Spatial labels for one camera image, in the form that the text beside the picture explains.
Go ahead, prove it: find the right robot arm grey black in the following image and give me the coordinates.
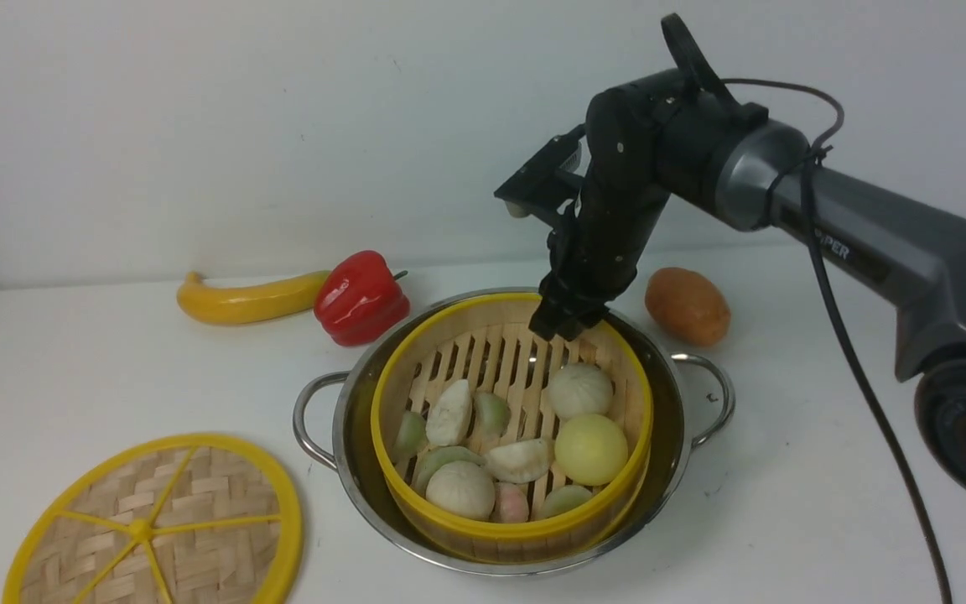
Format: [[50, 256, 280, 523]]
[[495, 69, 966, 489]]

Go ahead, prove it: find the red toy bell pepper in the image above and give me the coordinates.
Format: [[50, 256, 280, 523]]
[[312, 251, 410, 347]]

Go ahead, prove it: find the yellow toy banana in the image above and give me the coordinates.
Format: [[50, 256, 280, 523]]
[[176, 270, 332, 325]]

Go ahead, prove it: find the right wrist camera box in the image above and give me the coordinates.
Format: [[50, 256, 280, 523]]
[[494, 125, 585, 229]]

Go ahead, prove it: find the yellow woven bamboo steamer lid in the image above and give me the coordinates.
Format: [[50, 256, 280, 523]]
[[3, 433, 304, 603]]

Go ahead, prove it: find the green dumpling centre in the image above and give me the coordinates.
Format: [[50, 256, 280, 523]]
[[473, 391, 511, 439]]

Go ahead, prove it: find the yellow rimmed bamboo steamer basket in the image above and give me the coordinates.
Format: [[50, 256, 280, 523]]
[[371, 289, 654, 565]]

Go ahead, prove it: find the pink small dumpling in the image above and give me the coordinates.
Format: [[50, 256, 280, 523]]
[[491, 482, 532, 523]]

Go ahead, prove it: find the brown toy potato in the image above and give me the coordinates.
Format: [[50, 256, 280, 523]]
[[644, 267, 731, 347]]

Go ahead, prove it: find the white round bun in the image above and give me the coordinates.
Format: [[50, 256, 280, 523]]
[[544, 362, 614, 421], [424, 461, 497, 521]]

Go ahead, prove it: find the green dumpling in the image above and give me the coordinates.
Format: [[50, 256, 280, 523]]
[[392, 410, 428, 464], [473, 391, 511, 439], [534, 484, 594, 520], [413, 445, 486, 496]]

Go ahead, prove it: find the white crescent dumpling centre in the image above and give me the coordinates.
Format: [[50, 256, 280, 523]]
[[483, 437, 553, 484]]

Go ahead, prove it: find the stainless steel pot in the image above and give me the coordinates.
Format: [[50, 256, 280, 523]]
[[293, 290, 735, 577]]

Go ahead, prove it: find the green dumpling far left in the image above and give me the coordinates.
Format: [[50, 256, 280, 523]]
[[392, 410, 428, 464]]

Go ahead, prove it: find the white round bun near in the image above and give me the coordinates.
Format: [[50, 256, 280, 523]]
[[424, 461, 497, 521]]

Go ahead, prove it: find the green dumpling lower left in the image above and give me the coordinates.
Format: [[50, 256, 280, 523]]
[[413, 445, 486, 496]]

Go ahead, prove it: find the green dumpling near right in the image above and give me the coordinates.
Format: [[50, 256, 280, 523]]
[[534, 484, 594, 520]]

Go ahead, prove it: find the white crescent dumpling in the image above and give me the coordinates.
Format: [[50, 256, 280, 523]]
[[425, 379, 473, 447], [483, 437, 553, 484]]

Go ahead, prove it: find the yellow round bun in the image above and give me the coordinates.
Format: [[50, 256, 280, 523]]
[[553, 414, 630, 487]]

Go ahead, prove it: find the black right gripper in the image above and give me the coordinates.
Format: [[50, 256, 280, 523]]
[[529, 148, 670, 341]]

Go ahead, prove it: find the white crescent dumpling upper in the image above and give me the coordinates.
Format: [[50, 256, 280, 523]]
[[425, 379, 473, 447]]

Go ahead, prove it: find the white round bun far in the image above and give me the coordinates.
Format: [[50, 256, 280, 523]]
[[544, 362, 614, 421]]

